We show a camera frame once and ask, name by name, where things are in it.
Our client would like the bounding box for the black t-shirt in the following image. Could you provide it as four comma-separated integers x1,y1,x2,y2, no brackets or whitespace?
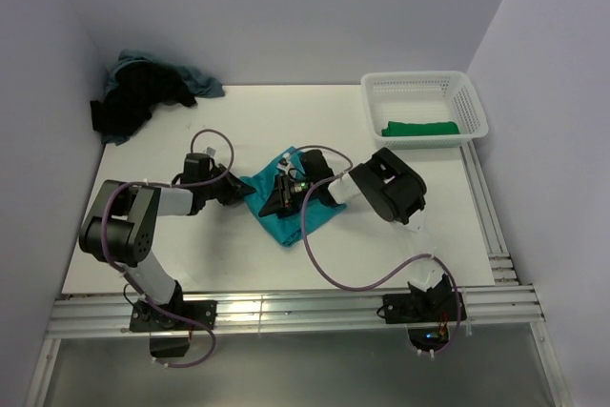
90,62,196,144

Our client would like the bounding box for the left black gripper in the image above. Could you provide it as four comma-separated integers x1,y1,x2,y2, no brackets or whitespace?
201,164,254,207

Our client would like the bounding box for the rolled green t-shirt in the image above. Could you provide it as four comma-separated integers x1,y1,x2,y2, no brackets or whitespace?
381,121,460,137

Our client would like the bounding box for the aluminium rail frame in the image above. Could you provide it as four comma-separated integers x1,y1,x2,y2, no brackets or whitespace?
46,144,544,339

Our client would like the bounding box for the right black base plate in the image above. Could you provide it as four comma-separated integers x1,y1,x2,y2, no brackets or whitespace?
376,292,467,324

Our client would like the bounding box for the teal t-shirt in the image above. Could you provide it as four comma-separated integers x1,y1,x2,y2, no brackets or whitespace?
240,147,347,247

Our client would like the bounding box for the white plastic basket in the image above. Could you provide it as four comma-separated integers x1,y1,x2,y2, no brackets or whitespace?
360,71,489,150

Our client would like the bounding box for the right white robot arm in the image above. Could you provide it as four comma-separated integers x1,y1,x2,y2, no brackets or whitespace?
251,145,466,324

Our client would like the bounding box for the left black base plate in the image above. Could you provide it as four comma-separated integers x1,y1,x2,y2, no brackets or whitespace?
129,300,218,333

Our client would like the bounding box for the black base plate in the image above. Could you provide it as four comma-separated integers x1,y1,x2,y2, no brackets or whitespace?
129,300,218,333
376,292,467,324

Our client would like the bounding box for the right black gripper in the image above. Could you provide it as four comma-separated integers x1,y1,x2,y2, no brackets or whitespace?
259,173,319,222

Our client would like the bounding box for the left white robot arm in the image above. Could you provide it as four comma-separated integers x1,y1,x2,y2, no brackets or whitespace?
78,153,254,333

